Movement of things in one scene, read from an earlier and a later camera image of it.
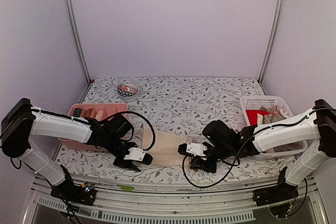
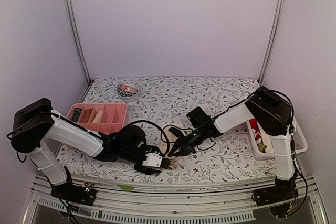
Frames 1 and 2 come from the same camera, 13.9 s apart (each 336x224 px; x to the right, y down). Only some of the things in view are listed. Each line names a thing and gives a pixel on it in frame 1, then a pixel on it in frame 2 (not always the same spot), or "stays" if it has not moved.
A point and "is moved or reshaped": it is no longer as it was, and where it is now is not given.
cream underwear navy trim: x=100 y=115 stays
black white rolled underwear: x=77 y=112 stays
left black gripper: x=127 y=164 -> x=146 y=171
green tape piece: x=127 y=188 stays
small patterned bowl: x=127 y=92 stays
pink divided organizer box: x=107 y=109 stays
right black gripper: x=201 y=166 -> x=184 y=151
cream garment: x=165 y=151 is moved or reshaped
